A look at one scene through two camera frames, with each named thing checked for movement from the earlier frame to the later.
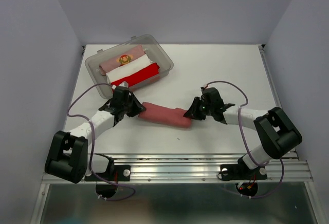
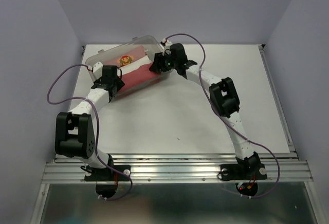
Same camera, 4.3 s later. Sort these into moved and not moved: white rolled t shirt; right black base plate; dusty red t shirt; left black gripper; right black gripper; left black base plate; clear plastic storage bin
Moved: dusty red t shirt; right black gripper; left black gripper
Not moved: right black base plate; clear plastic storage bin; left black base plate; white rolled t shirt
